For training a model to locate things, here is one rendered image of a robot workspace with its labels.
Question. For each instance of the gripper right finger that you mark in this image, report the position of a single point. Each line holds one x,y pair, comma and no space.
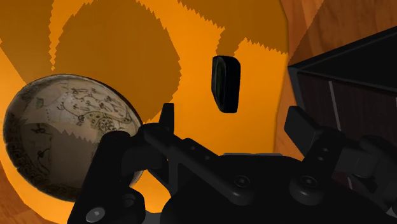
328,145

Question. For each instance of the small black rounded object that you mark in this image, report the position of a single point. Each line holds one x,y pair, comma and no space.
226,83

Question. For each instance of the dark wooden cabinet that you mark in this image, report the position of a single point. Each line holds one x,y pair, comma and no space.
356,99

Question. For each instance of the beige patterned bowl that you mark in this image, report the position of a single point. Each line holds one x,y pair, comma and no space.
59,124

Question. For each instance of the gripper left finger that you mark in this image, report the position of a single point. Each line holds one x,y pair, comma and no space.
198,156

